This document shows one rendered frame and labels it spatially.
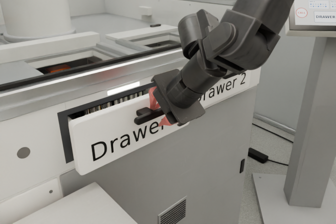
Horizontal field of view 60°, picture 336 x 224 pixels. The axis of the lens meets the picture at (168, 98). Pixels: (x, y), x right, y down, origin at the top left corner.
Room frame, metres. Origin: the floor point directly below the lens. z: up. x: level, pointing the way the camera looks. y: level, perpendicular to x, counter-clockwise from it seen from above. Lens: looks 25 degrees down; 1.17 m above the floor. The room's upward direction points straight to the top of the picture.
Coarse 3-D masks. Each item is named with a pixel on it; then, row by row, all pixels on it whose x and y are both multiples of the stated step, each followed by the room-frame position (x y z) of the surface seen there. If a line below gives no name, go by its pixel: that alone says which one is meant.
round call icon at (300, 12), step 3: (297, 9) 1.10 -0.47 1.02; (300, 9) 1.09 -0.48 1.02; (303, 9) 1.09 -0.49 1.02; (306, 9) 1.09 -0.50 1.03; (297, 12) 1.09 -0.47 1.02; (300, 12) 1.09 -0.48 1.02; (303, 12) 1.09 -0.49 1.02; (306, 12) 1.08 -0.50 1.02; (297, 15) 1.08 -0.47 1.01; (300, 15) 1.08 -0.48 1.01; (303, 15) 1.08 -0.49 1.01; (306, 15) 1.08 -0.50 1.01
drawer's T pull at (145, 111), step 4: (144, 108) 0.52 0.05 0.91; (148, 108) 0.52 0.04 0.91; (160, 108) 0.52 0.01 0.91; (136, 112) 0.51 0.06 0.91; (140, 112) 0.50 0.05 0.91; (144, 112) 0.50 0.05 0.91; (148, 112) 0.50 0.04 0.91; (152, 112) 0.50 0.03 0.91; (156, 112) 0.50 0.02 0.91; (160, 112) 0.51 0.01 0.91; (140, 116) 0.49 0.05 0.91; (144, 116) 0.49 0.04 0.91; (148, 116) 0.49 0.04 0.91; (152, 116) 0.50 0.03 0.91; (156, 116) 0.50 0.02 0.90; (136, 120) 0.47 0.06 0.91; (140, 120) 0.48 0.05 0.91; (144, 120) 0.48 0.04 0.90; (148, 120) 0.49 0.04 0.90
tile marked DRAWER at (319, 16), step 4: (316, 12) 1.08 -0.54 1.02; (320, 12) 1.08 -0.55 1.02; (324, 12) 1.08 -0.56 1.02; (328, 12) 1.08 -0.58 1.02; (332, 12) 1.08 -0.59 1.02; (316, 16) 1.07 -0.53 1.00; (320, 16) 1.07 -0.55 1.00; (324, 16) 1.07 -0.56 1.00; (328, 16) 1.07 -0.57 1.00; (332, 16) 1.07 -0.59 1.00; (316, 20) 1.06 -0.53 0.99; (320, 20) 1.06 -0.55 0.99; (324, 20) 1.06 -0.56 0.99; (328, 20) 1.06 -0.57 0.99; (332, 20) 1.06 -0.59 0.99
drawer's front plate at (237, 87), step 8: (248, 72) 0.85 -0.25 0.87; (224, 80) 0.77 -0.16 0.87; (232, 80) 0.80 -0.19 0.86; (240, 80) 0.83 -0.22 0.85; (248, 80) 0.86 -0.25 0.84; (216, 88) 0.75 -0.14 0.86; (224, 88) 0.77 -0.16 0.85; (232, 88) 0.80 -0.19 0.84; (240, 88) 0.83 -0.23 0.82; (208, 96) 0.73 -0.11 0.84; (216, 96) 0.75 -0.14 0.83; (224, 96) 0.78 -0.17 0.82
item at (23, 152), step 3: (24, 147) 0.42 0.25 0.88; (27, 147) 0.43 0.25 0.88; (18, 150) 0.42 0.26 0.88; (21, 150) 0.42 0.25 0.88; (24, 150) 0.42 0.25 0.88; (27, 150) 0.43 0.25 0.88; (18, 153) 0.42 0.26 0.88; (21, 153) 0.42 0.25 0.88; (24, 153) 0.42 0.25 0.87; (27, 153) 0.43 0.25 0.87; (18, 156) 0.42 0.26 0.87; (21, 156) 0.42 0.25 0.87; (24, 156) 0.42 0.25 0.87
